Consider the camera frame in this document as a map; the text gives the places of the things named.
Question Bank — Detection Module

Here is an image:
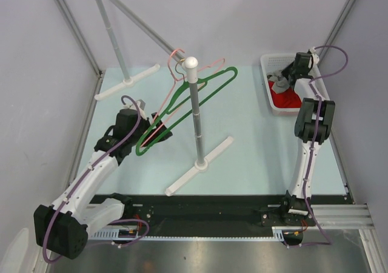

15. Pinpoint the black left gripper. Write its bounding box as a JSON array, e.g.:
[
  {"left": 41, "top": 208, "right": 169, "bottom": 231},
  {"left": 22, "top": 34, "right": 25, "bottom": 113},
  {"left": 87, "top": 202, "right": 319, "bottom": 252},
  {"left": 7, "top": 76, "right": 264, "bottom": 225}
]
[{"left": 129, "top": 113, "right": 172, "bottom": 148}]

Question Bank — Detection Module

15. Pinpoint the grey t shirt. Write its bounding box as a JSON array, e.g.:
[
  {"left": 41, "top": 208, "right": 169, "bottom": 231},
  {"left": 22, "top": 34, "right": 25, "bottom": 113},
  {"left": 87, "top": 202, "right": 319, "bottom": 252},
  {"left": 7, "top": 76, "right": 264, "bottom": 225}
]
[{"left": 267, "top": 70, "right": 290, "bottom": 94}]

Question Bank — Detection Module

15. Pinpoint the red t shirt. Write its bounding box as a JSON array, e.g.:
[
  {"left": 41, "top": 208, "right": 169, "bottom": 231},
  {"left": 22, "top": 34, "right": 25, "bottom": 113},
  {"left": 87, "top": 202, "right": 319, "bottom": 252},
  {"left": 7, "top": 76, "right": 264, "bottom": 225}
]
[{"left": 269, "top": 81, "right": 302, "bottom": 109}]

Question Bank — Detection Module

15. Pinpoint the green plastic hanger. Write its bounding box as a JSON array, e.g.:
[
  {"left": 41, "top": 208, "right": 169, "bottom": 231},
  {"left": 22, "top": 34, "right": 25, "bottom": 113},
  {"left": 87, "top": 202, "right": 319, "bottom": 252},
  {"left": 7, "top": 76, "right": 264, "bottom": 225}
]
[{"left": 135, "top": 66, "right": 238, "bottom": 157}]

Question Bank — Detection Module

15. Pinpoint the pink wire hanger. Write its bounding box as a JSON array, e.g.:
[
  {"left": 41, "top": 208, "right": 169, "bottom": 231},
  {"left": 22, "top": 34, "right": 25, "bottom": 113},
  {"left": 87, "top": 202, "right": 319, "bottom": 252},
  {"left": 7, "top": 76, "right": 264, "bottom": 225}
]
[{"left": 139, "top": 47, "right": 226, "bottom": 148}]

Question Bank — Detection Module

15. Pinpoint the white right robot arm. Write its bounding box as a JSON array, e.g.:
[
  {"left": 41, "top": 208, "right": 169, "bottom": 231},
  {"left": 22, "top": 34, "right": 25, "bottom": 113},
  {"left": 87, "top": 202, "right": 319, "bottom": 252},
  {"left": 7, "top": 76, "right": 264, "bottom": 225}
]
[{"left": 279, "top": 50, "right": 335, "bottom": 226}]

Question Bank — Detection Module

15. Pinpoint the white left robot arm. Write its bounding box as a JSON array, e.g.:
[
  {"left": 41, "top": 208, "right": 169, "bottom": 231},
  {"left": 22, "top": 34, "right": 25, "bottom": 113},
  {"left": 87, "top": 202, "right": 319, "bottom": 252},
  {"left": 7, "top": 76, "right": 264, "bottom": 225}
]
[{"left": 33, "top": 108, "right": 173, "bottom": 263}]

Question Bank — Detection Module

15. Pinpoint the white plastic basket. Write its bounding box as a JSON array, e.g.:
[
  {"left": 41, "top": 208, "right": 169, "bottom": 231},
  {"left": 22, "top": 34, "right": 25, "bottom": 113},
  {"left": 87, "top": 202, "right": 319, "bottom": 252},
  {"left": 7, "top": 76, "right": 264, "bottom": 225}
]
[{"left": 259, "top": 53, "right": 330, "bottom": 117}]

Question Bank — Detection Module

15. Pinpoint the white clothes rack with poles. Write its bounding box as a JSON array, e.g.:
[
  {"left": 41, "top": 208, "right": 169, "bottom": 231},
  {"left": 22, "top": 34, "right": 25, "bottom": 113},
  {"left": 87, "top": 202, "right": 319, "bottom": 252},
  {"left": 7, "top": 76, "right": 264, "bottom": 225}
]
[{"left": 96, "top": 0, "right": 238, "bottom": 197}]

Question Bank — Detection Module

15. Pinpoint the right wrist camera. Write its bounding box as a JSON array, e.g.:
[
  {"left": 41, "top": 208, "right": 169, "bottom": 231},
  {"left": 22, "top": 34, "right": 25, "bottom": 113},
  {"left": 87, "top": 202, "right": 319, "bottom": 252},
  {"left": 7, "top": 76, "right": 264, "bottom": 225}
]
[{"left": 307, "top": 47, "right": 319, "bottom": 66}]

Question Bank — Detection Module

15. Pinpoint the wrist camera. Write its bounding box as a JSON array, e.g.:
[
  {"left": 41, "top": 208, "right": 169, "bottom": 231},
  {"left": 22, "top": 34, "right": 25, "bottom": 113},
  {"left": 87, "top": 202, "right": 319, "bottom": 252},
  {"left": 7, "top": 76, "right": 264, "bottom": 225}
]
[
  {"left": 124, "top": 99, "right": 146, "bottom": 111},
  {"left": 307, "top": 47, "right": 319, "bottom": 66}
]

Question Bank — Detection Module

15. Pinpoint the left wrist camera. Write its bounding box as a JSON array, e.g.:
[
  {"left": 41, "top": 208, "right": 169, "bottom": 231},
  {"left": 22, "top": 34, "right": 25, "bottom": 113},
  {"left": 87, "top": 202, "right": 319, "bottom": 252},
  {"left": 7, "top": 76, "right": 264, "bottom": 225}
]
[{"left": 124, "top": 99, "right": 146, "bottom": 111}]

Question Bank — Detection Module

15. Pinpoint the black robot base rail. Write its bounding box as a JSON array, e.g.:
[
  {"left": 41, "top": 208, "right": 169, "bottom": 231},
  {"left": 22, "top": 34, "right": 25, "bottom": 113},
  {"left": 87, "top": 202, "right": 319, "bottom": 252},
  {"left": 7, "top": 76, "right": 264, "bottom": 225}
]
[{"left": 90, "top": 194, "right": 354, "bottom": 245}]

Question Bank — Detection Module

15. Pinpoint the white slotted cable duct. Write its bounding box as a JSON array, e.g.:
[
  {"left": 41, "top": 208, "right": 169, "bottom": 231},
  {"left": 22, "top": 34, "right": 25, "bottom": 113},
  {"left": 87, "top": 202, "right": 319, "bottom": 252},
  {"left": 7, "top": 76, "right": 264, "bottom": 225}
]
[{"left": 89, "top": 227, "right": 303, "bottom": 241}]

